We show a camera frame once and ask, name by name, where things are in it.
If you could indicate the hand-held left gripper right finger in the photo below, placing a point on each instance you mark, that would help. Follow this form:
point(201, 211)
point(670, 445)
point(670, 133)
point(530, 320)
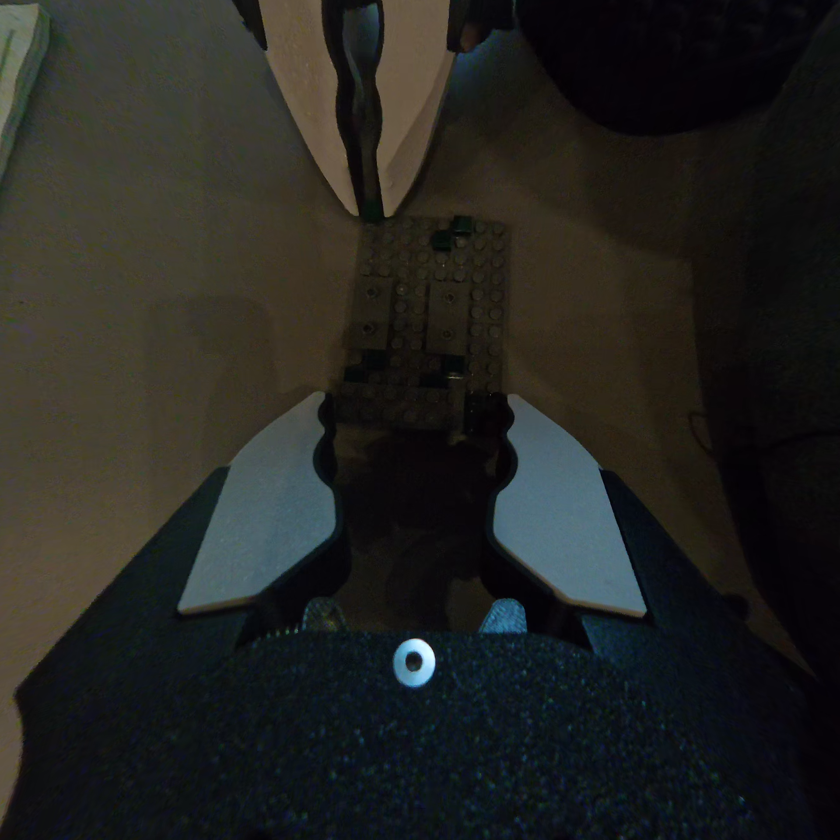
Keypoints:
point(564, 525)

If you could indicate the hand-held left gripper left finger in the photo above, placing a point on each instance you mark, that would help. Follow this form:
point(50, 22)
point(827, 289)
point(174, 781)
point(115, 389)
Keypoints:
point(262, 525)

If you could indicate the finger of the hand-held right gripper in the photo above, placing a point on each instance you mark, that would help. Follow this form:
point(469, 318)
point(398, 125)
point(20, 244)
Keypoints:
point(302, 72)
point(413, 85)

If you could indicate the small dark green toy brick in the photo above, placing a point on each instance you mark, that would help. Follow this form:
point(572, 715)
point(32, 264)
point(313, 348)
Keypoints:
point(373, 211)

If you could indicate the grey toy brick baseplate build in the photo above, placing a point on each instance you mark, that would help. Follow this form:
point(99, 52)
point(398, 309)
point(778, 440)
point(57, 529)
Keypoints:
point(420, 315)

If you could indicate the grey desk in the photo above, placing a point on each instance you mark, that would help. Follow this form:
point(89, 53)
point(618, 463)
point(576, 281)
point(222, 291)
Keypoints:
point(164, 262)

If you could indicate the person's right hand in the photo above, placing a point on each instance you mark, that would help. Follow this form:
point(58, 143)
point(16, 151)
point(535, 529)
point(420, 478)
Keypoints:
point(470, 40)

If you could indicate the open instruction booklet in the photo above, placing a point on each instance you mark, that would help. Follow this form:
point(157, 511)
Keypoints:
point(19, 79)

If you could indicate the black knitted hat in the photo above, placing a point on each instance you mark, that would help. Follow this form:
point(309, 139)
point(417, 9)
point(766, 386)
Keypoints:
point(656, 65)

